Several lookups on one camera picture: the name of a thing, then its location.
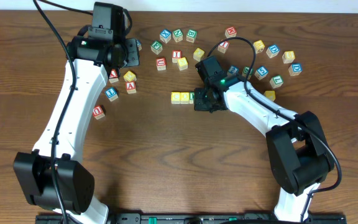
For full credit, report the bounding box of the green R block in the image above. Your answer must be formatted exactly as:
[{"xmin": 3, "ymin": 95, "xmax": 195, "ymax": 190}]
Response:
[{"xmin": 189, "ymin": 91, "xmax": 195, "ymax": 104}]

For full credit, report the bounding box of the yellow o block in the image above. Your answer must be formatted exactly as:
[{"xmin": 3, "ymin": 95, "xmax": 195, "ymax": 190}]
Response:
[
  {"xmin": 193, "ymin": 48, "xmax": 205, "ymax": 62},
  {"xmin": 180, "ymin": 92, "xmax": 190, "ymax": 104}
]

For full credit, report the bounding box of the yellow C block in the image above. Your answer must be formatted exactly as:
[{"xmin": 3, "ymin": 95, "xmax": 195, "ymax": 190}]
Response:
[{"xmin": 171, "ymin": 91, "xmax": 181, "ymax": 104}]

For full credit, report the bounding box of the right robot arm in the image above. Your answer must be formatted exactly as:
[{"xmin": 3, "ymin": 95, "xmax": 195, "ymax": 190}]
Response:
[{"xmin": 194, "ymin": 56, "xmax": 337, "ymax": 222}]

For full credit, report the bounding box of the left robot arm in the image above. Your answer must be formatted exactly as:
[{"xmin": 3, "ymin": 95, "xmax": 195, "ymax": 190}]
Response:
[{"xmin": 13, "ymin": 35, "xmax": 139, "ymax": 223}]

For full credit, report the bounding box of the blue P block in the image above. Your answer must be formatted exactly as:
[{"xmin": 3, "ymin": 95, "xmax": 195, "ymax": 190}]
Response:
[{"xmin": 136, "ymin": 39, "xmax": 142, "ymax": 51}]

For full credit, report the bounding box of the yellow tilted block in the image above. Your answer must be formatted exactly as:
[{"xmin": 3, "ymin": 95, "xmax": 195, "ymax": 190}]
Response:
[{"xmin": 124, "ymin": 71, "xmax": 137, "ymax": 82}]

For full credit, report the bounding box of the green F block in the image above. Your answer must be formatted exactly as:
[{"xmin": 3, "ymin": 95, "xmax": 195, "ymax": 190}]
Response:
[{"xmin": 150, "ymin": 40, "xmax": 163, "ymax": 55}]

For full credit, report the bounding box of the red U block upper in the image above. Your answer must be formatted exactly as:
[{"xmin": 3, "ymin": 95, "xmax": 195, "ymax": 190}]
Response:
[{"xmin": 156, "ymin": 57, "xmax": 167, "ymax": 71}]

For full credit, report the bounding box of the red u block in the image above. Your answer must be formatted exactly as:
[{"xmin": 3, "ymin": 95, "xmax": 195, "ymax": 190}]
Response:
[
  {"xmin": 156, "ymin": 57, "xmax": 167, "ymax": 71},
  {"xmin": 93, "ymin": 105, "xmax": 105, "ymax": 119}
]

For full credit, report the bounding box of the red A block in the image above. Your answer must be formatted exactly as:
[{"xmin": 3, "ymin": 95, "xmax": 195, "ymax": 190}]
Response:
[{"xmin": 126, "ymin": 82, "xmax": 137, "ymax": 94}]

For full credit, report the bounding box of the blue 2 block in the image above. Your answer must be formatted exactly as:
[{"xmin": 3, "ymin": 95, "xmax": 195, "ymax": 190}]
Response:
[{"xmin": 227, "ymin": 65, "xmax": 239, "ymax": 75}]

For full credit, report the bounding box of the blue X block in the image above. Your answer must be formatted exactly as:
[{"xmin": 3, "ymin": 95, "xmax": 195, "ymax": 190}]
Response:
[{"xmin": 160, "ymin": 29, "xmax": 172, "ymax": 44}]

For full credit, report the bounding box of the blue L block left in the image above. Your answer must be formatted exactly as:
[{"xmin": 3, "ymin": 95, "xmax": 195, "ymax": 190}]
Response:
[{"xmin": 105, "ymin": 87, "xmax": 118, "ymax": 101}]

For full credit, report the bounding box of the red I block left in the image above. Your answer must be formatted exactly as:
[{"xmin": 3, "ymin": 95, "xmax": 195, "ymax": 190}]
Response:
[{"xmin": 172, "ymin": 50, "xmax": 181, "ymax": 63}]

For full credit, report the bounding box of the red i block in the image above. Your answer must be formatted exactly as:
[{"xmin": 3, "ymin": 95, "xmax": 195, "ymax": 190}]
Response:
[
  {"xmin": 172, "ymin": 50, "xmax": 181, "ymax": 63},
  {"xmin": 218, "ymin": 41, "xmax": 229, "ymax": 54}
]

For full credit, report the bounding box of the yellow S block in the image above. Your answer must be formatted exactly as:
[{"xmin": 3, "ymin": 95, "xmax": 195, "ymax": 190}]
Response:
[{"xmin": 177, "ymin": 57, "xmax": 188, "ymax": 71}]

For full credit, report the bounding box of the green Z block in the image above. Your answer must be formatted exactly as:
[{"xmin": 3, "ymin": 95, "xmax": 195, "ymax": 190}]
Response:
[{"xmin": 242, "ymin": 67, "xmax": 254, "ymax": 80}]

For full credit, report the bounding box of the green N block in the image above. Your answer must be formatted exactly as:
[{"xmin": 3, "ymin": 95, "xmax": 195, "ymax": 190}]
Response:
[{"xmin": 172, "ymin": 29, "xmax": 183, "ymax": 42}]

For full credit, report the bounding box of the red I block right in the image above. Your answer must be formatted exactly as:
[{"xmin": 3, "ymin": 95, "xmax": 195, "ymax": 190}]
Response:
[{"xmin": 218, "ymin": 41, "xmax": 229, "ymax": 54}]

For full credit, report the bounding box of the blue 5 block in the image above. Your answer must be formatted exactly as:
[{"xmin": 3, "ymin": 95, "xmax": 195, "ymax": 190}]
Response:
[{"xmin": 254, "ymin": 66, "xmax": 269, "ymax": 80}]

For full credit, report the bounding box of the yellow K block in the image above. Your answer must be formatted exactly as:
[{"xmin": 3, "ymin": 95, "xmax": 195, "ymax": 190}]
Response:
[{"xmin": 264, "ymin": 90, "xmax": 276, "ymax": 101}]

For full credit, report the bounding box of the green B block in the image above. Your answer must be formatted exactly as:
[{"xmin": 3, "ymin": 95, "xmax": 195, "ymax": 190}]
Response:
[{"xmin": 186, "ymin": 29, "xmax": 198, "ymax": 43}]

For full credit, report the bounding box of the red U block lower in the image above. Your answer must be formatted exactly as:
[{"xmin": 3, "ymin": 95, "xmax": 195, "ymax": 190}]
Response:
[{"xmin": 93, "ymin": 105, "xmax": 105, "ymax": 119}]

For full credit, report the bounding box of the green 7 block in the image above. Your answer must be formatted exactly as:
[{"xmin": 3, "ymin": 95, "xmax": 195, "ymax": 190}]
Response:
[{"xmin": 269, "ymin": 75, "xmax": 284, "ymax": 88}]

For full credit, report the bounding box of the red W block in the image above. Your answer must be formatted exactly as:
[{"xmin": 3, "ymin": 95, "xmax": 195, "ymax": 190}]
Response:
[{"xmin": 224, "ymin": 27, "xmax": 237, "ymax": 39}]

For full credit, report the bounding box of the yellow ball picture block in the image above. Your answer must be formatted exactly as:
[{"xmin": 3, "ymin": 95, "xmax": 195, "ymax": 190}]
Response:
[{"xmin": 253, "ymin": 40, "xmax": 265, "ymax": 54}]

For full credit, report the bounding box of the blue D block upper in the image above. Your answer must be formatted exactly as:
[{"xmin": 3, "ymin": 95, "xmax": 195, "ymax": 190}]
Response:
[{"xmin": 266, "ymin": 44, "xmax": 280, "ymax": 58}]

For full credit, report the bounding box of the blue d block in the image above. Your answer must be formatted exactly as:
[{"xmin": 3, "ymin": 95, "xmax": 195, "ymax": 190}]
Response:
[
  {"xmin": 266, "ymin": 44, "xmax": 280, "ymax": 58},
  {"xmin": 288, "ymin": 63, "xmax": 303, "ymax": 76}
]

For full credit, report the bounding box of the yellow 8 block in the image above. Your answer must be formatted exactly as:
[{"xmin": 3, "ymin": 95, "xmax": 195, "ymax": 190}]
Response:
[{"xmin": 282, "ymin": 51, "xmax": 296, "ymax": 64}]

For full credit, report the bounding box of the blue D block lower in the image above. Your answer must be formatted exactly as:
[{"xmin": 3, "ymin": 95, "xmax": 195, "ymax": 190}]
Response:
[{"xmin": 288, "ymin": 63, "xmax": 303, "ymax": 76}]

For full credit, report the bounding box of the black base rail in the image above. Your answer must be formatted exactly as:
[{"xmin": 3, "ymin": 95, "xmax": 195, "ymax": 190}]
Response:
[{"xmin": 35, "ymin": 212, "xmax": 347, "ymax": 224}]

